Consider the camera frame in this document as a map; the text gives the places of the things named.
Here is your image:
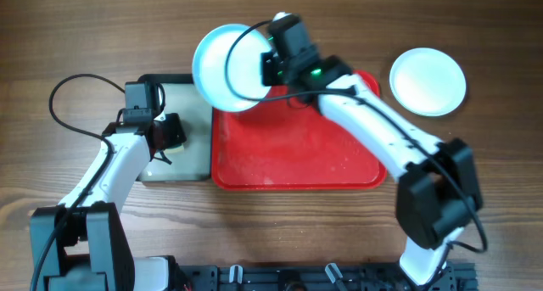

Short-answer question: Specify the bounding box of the black water tray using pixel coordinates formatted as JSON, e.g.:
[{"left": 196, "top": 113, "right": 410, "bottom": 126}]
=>
[{"left": 138, "top": 74, "right": 213, "bottom": 182}]

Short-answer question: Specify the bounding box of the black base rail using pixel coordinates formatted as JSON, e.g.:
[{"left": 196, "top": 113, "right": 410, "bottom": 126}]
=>
[{"left": 170, "top": 261, "right": 479, "bottom": 291}]

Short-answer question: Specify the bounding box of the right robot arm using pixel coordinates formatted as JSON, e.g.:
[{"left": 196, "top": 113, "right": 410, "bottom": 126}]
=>
[{"left": 260, "top": 50, "right": 488, "bottom": 288}]

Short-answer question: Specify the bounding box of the light blue plate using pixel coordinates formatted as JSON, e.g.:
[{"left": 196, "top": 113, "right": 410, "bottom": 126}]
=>
[{"left": 192, "top": 24, "right": 272, "bottom": 112}]

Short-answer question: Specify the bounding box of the white plate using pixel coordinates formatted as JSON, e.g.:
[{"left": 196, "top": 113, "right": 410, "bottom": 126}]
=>
[{"left": 389, "top": 48, "right": 467, "bottom": 117}]

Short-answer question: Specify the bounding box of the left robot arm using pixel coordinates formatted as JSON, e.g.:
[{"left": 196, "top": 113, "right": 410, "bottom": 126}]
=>
[{"left": 31, "top": 114, "right": 186, "bottom": 290}]

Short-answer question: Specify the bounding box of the green yellow sponge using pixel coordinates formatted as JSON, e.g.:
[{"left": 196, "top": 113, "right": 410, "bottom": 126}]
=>
[{"left": 164, "top": 143, "right": 184, "bottom": 154}]

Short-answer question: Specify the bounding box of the right black cable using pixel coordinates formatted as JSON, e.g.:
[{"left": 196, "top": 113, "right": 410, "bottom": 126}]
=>
[{"left": 223, "top": 20, "right": 489, "bottom": 283}]

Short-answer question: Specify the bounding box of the red plastic tray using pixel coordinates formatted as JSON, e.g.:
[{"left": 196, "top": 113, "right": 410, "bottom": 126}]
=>
[{"left": 210, "top": 70, "right": 389, "bottom": 192}]

